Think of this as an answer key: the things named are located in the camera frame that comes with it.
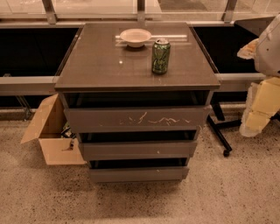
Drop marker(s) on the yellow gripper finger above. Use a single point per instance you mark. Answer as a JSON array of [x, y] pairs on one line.
[[263, 101]]

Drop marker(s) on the grey bottom drawer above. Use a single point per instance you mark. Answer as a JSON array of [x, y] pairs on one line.
[[139, 174]]

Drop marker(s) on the grey drawer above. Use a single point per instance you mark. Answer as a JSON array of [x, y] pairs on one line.
[[139, 174], [97, 120], [137, 150]]

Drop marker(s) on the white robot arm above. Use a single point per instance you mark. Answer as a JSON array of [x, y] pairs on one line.
[[265, 50]]

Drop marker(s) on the grey drawer cabinet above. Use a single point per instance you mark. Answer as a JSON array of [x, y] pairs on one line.
[[103, 72]]

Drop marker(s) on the grey top drawer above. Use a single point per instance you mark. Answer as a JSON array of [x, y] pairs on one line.
[[97, 120]]

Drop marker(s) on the grey middle drawer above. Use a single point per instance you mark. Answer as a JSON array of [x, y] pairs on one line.
[[137, 150]]

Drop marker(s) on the open cardboard box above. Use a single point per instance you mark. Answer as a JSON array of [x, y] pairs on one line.
[[46, 127]]

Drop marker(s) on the green soda can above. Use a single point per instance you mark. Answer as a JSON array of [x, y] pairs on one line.
[[160, 56]]

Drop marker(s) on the white bowl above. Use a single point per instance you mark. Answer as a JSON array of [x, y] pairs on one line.
[[135, 37]]

